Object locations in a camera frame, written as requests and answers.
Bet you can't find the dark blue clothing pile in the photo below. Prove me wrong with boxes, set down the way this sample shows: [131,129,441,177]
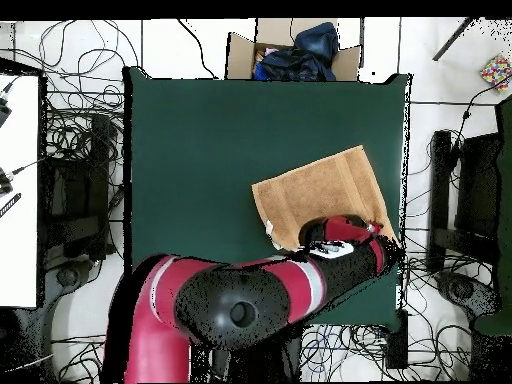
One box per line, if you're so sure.
[252,21,340,83]

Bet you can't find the black cable tangle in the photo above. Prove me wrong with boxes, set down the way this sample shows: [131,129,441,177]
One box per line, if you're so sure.
[7,19,141,261]
[399,79,512,381]
[51,323,401,383]

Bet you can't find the orange terry towel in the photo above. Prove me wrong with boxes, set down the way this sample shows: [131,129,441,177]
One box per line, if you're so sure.
[251,144,400,253]

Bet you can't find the white side table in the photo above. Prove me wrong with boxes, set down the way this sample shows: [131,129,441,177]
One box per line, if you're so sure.
[0,73,42,309]

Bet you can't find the colourful dotted item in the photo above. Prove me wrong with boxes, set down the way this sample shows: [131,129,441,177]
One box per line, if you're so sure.
[479,54,512,92]

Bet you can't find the black equipment stand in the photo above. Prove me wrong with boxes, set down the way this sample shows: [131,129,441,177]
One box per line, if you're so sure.
[39,115,118,267]
[426,129,504,274]

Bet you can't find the dark green table cloth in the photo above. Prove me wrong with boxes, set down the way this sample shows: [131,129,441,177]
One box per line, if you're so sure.
[122,66,412,332]

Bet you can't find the green covered furniture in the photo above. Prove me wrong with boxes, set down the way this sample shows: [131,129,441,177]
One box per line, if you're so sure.
[471,95,512,337]

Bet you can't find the grey metal bar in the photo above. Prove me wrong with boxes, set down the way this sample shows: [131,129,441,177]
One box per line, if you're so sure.
[432,17,478,62]

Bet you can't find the cardboard box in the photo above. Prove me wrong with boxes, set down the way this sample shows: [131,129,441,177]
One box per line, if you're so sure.
[225,17,364,83]

